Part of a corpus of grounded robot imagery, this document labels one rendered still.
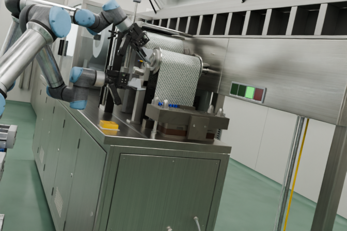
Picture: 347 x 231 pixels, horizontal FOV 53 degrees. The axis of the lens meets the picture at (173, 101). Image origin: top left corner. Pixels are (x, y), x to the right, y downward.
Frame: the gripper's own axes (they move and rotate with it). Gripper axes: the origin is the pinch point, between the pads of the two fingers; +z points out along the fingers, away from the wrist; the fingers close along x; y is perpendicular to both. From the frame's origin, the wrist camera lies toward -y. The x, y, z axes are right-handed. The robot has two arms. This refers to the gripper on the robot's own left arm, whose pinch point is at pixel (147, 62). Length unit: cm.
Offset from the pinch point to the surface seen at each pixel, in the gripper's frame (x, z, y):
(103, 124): -17.7, 2.7, -38.7
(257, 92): -47, 30, 20
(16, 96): 551, 49, -98
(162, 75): -5.7, 9.0, 1.0
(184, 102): -5.6, 29.0, 1.6
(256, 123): 214, 240, 132
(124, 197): -31, 30, -54
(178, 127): -24.0, 27.7, -13.5
